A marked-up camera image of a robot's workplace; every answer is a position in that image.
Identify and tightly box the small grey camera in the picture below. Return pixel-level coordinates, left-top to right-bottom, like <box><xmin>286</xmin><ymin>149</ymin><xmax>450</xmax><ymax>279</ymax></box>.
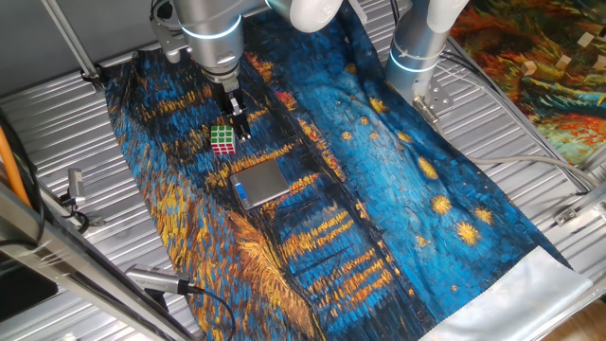
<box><xmin>67</xmin><ymin>168</ymin><xmax>87</xmax><ymax>207</ymax></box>

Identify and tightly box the black monitor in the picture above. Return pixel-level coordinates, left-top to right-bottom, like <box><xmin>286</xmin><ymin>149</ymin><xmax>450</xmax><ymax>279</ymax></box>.
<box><xmin>0</xmin><ymin>250</ymin><xmax>61</xmax><ymax>323</ymax></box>

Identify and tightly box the black camera cable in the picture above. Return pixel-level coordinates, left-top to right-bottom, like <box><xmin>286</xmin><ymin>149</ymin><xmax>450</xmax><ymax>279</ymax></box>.
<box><xmin>188</xmin><ymin>286</ymin><xmax>237</xmax><ymax>341</ymax></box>

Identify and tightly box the aluminium profile bracket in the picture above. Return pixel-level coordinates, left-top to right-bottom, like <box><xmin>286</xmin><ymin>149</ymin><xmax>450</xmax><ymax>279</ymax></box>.
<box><xmin>553</xmin><ymin>182</ymin><xmax>606</xmax><ymax>228</ymax></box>

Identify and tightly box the orange cable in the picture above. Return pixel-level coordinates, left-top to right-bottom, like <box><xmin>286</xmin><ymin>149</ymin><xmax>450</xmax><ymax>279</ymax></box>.
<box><xmin>0</xmin><ymin>127</ymin><xmax>32</xmax><ymax>207</ymax></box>

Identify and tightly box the blue starry night painted cloth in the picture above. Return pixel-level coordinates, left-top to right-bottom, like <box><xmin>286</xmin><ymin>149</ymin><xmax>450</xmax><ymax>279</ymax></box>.
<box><xmin>103</xmin><ymin>0</ymin><xmax>594</xmax><ymax>341</ymax></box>

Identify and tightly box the aluminium frame bar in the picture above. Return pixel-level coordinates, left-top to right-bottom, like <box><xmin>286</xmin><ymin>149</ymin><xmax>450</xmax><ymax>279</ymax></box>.
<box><xmin>0</xmin><ymin>184</ymin><xmax>190</xmax><ymax>341</ymax></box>

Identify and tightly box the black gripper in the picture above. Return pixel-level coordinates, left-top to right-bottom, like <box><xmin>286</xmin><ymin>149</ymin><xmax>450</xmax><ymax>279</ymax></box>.
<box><xmin>218</xmin><ymin>80</ymin><xmax>253</xmax><ymax>143</ymax></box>

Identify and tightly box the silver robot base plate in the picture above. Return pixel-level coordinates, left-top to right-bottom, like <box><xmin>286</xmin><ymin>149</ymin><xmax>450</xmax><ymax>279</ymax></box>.
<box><xmin>411</xmin><ymin>78</ymin><xmax>455</xmax><ymax>119</ymax></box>

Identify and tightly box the thin metal rod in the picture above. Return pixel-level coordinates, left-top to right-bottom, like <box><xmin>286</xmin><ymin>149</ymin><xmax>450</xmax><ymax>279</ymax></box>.
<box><xmin>40</xmin><ymin>0</ymin><xmax>105</xmax><ymax>94</ymax></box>

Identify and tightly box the thick black cable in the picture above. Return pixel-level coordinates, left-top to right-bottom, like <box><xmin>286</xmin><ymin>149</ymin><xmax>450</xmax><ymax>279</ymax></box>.
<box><xmin>0</xmin><ymin>108</ymin><xmax>46</xmax><ymax>247</ymax></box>

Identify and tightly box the silver depth camera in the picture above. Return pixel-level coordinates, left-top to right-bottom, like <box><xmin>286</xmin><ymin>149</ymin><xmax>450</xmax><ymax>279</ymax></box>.
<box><xmin>125</xmin><ymin>263</ymin><xmax>203</xmax><ymax>297</ymax></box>

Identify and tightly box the green white red Rubik's cube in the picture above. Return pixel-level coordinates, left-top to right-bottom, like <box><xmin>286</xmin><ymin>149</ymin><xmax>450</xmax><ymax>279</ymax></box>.
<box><xmin>210</xmin><ymin>124</ymin><xmax>237</xmax><ymax>156</ymax></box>

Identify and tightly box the silver digital pocket scale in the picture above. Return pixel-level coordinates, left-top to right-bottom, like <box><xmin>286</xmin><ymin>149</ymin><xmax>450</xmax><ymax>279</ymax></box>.
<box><xmin>229</xmin><ymin>159</ymin><xmax>291</xmax><ymax>211</ymax></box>

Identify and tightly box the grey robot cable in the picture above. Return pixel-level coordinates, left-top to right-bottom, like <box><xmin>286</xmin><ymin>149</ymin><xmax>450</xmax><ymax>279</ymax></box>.
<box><xmin>414</xmin><ymin>97</ymin><xmax>600</xmax><ymax>188</ymax></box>

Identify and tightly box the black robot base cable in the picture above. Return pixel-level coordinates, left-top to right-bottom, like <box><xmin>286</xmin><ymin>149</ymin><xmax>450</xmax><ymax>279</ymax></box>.
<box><xmin>439</xmin><ymin>49</ymin><xmax>591</xmax><ymax>195</ymax></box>

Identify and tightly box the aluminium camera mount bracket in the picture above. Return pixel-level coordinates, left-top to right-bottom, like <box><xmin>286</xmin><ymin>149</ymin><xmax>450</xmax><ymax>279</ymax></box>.
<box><xmin>56</xmin><ymin>191</ymin><xmax>106</xmax><ymax>233</ymax></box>

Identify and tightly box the white plastic strip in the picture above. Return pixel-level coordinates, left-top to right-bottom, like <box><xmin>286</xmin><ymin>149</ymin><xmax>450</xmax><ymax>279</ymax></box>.
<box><xmin>348</xmin><ymin>0</ymin><xmax>369</xmax><ymax>26</ymax></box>

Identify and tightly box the orange teal painted cloth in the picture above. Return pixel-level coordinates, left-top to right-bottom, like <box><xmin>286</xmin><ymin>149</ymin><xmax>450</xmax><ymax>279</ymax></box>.
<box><xmin>449</xmin><ymin>0</ymin><xmax>606</xmax><ymax>167</ymax></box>

